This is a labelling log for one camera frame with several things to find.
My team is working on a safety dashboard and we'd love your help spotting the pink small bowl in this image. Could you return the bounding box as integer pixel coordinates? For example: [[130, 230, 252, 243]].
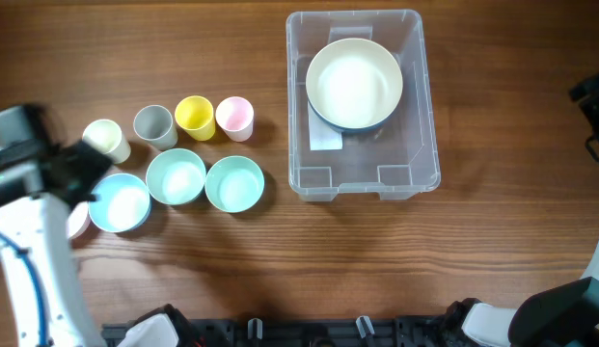
[[67, 201, 91, 239]]

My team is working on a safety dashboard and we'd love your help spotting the cream cup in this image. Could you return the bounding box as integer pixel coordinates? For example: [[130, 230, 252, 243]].
[[82, 120, 131, 164]]

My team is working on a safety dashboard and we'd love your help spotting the light blue small bowl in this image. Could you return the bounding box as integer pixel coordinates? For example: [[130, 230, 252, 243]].
[[89, 173, 151, 233]]

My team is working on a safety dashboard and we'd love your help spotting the grey cup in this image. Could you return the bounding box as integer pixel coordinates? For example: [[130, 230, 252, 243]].
[[133, 105, 178, 151]]

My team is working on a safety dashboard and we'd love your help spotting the mint small bowl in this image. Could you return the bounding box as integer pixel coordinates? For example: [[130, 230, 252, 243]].
[[146, 148, 206, 205], [204, 155, 265, 213]]

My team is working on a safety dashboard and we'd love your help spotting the yellow cup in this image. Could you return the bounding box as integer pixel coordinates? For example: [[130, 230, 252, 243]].
[[175, 95, 216, 141]]

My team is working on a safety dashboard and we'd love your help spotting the pink cup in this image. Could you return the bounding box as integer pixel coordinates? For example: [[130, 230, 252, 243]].
[[215, 96, 255, 142]]

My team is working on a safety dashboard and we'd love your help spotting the clear plastic storage container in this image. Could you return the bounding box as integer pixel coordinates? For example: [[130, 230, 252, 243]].
[[286, 9, 441, 201]]

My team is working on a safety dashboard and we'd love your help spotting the cream bowl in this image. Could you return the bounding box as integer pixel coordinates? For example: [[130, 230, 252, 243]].
[[305, 38, 404, 128]]

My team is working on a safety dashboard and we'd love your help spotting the dark blue bowl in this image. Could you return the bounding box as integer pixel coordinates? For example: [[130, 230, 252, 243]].
[[307, 99, 397, 134]]

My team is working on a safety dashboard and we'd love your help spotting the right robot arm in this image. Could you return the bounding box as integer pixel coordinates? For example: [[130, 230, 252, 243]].
[[443, 241, 599, 346]]

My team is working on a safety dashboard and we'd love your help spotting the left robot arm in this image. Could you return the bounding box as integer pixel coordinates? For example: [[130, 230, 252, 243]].
[[0, 140, 111, 346]]

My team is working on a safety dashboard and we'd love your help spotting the white label in container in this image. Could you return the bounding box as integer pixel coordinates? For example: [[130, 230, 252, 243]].
[[308, 105, 343, 151]]

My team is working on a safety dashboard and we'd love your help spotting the left blue cable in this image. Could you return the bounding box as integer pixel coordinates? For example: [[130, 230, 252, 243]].
[[0, 226, 52, 347]]

